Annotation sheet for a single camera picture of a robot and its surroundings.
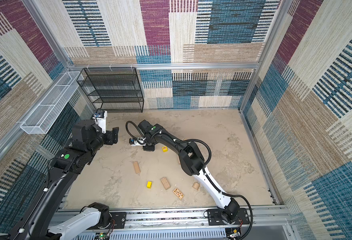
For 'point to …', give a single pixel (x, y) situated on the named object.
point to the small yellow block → (149, 184)
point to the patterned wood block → (179, 194)
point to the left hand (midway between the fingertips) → (109, 124)
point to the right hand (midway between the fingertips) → (148, 146)
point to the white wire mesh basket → (43, 116)
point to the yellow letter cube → (165, 149)
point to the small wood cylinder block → (196, 185)
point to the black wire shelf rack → (112, 89)
